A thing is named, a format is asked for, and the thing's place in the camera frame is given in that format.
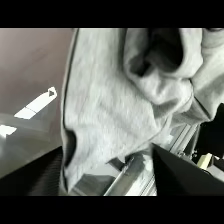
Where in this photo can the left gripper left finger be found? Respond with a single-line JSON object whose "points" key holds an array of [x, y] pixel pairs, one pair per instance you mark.
{"points": [[30, 181]]}

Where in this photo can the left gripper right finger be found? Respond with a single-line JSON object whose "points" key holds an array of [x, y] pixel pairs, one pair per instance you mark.
{"points": [[181, 178]]}

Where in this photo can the grey sweatshirt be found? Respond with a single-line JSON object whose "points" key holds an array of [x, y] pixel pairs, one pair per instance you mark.
{"points": [[106, 100]]}

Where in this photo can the silver frame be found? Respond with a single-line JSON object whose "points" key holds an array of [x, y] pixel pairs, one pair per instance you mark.
{"points": [[128, 176]]}

